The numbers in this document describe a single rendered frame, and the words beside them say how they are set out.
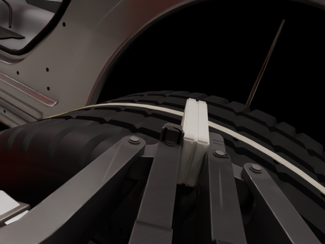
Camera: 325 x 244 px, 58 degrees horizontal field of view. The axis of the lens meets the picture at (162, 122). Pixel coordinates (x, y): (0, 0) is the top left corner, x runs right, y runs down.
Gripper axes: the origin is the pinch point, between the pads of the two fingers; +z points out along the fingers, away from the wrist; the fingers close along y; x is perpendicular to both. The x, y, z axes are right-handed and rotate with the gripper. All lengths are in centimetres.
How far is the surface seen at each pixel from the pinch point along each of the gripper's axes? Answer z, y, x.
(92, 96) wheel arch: 52, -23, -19
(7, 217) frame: -3.0, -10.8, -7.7
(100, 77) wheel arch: 51, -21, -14
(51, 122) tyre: 5.7, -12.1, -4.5
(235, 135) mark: 6.9, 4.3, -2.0
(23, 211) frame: -2.0, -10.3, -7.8
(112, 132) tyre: 3.1, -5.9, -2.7
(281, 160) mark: 5.1, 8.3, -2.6
